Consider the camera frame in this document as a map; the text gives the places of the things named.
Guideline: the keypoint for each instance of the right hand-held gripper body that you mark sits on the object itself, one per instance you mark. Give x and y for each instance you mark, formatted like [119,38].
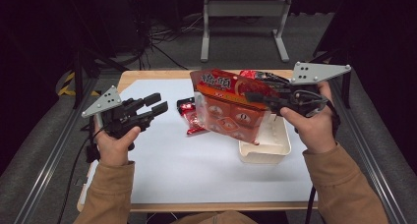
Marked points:
[303,96]

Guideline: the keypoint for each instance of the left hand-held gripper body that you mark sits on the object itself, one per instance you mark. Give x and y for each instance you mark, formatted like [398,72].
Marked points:
[123,116]

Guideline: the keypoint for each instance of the black and red seasoning packet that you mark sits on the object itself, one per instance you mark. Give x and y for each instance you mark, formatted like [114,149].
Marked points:
[270,77]

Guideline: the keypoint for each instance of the large orange hot pot packet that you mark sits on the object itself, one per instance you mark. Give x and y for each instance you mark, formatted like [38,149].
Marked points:
[226,114]

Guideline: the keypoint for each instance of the white plastic storage box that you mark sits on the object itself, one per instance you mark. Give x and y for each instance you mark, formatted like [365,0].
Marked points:
[273,142]

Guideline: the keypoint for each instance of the person's right hand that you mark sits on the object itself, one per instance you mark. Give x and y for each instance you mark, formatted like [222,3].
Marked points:
[311,129]

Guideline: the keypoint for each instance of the person's left hand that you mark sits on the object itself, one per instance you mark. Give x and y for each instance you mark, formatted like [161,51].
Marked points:
[114,148]

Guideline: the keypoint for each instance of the small black and red packet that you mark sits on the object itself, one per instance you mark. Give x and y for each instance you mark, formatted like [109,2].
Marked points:
[185,105]

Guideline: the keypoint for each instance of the small clear packet red edges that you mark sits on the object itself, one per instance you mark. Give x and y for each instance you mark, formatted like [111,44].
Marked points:
[196,124]

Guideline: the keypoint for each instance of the yellow and black floor tape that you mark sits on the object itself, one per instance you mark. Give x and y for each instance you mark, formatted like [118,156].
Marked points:
[67,86]

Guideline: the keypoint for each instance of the white table sheet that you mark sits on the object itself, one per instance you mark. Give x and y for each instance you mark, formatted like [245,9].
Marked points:
[196,171]

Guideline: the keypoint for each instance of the white metal stand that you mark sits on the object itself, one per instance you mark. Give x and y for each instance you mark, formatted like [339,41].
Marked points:
[246,8]

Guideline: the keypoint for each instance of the person's lap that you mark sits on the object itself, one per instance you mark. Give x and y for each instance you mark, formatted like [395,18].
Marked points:
[216,218]

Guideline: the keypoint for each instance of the aluminium frame rail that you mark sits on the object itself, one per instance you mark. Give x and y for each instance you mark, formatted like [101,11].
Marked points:
[49,165]
[370,165]

